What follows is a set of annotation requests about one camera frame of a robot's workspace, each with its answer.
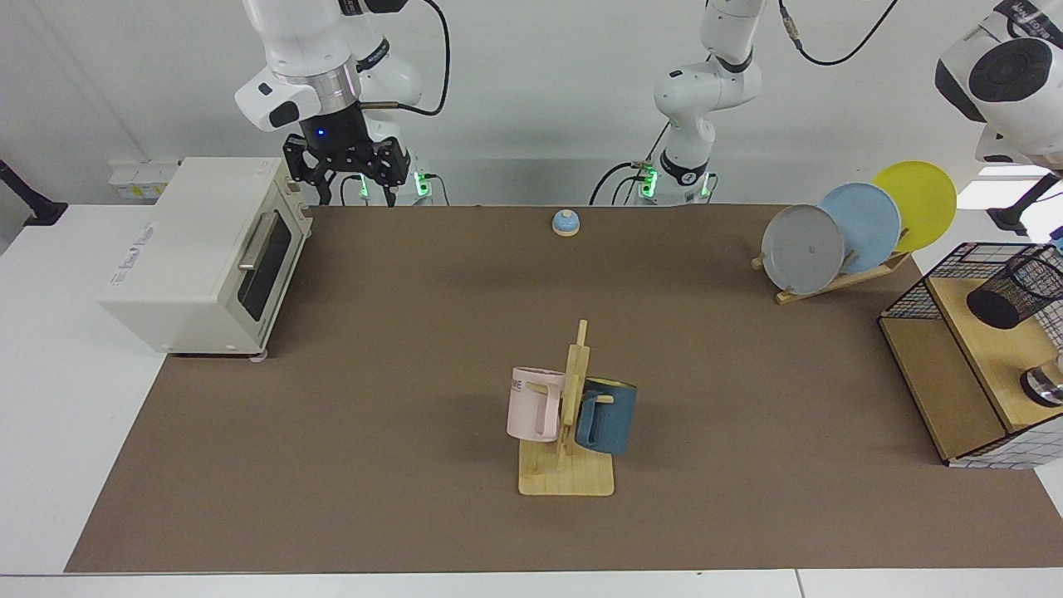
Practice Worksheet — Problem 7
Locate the black mesh pen holder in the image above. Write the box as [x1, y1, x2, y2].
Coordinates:
[966, 253, 1063, 331]

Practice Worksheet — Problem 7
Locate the wooden cup stand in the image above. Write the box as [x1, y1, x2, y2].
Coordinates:
[518, 320, 616, 498]

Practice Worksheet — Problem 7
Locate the brown table cloth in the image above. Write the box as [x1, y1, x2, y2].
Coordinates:
[65, 204, 1063, 574]

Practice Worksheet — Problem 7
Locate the dark blue cup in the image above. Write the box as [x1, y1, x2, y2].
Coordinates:
[575, 377, 639, 456]

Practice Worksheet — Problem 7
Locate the grey plate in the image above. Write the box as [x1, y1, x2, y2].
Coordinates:
[762, 204, 846, 296]

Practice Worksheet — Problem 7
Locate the black base cable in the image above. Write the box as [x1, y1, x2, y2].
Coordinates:
[590, 125, 669, 206]
[318, 170, 450, 206]

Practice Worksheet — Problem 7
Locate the light blue plate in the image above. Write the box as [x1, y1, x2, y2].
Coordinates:
[818, 183, 902, 275]

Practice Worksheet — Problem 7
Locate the wire basket with wooden floor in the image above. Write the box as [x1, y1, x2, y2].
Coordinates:
[879, 243, 1063, 470]

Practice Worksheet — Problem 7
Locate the pale toaster oven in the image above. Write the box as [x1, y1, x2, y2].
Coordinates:
[97, 157, 314, 360]

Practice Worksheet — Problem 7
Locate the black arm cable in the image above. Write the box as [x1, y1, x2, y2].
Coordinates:
[361, 0, 451, 117]
[776, 0, 900, 66]

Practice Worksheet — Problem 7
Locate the wooden plate rack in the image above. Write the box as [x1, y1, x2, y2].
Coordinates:
[752, 228, 912, 306]

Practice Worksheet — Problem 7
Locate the pink cup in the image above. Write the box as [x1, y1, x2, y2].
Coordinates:
[507, 366, 567, 444]

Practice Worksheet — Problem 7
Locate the yellow plate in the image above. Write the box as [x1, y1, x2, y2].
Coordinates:
[870, 161, 958, 254]

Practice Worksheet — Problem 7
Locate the black clamp stand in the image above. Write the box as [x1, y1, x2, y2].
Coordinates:
[0, 159, 69, 228]
[987, 160, 1063, 237]

